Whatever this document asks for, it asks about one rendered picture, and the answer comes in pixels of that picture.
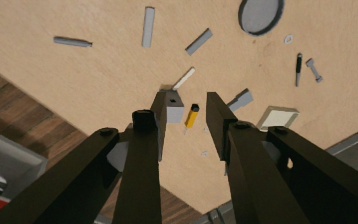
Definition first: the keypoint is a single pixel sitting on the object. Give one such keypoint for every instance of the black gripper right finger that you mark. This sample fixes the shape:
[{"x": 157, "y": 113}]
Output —
[{"x": 325, "y": 187}]

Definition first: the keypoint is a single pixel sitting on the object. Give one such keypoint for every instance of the white bar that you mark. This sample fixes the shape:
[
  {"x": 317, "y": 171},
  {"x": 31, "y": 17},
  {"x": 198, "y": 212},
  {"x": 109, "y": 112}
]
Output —
[{"x": 183, "y": 78}]

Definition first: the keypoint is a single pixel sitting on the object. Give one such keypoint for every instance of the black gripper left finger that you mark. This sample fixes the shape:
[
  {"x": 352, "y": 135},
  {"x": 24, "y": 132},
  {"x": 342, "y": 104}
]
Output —
[{"x": 75, "y": 189}]

